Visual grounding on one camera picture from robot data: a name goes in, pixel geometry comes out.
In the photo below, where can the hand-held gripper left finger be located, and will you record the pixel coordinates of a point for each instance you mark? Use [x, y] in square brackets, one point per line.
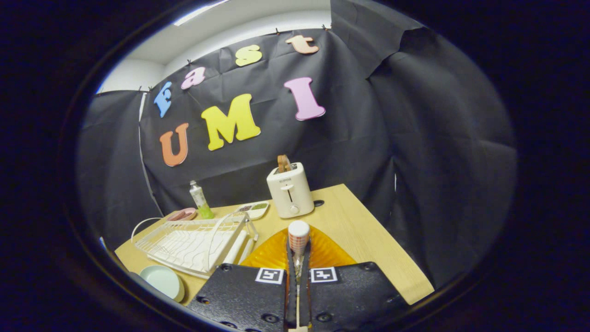
[291, 299]

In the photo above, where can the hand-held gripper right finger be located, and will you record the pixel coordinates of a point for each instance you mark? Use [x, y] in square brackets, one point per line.
[307, 304]

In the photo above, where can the pale green plate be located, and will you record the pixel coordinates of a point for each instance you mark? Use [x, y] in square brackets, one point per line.
[159, 281]

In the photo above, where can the white divided tray of beans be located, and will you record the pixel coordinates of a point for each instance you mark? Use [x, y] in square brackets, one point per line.
[258, 213]

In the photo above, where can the white toaster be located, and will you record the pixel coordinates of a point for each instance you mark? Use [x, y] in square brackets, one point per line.
[295, 193]

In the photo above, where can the white drain tray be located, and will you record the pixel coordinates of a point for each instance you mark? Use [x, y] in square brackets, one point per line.
[184, 249]

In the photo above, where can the brown bread slice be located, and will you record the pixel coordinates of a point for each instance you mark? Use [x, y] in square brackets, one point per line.
[283, 163]

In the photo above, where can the clear bottle with green liquid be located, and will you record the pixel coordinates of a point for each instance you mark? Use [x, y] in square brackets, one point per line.
[199, 198]

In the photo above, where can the black backdrop cloth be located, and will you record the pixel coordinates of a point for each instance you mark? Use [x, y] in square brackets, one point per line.
[438, 161]

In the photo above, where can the ceiling light panel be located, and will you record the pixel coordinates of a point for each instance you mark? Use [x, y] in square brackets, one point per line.
[198, 13]

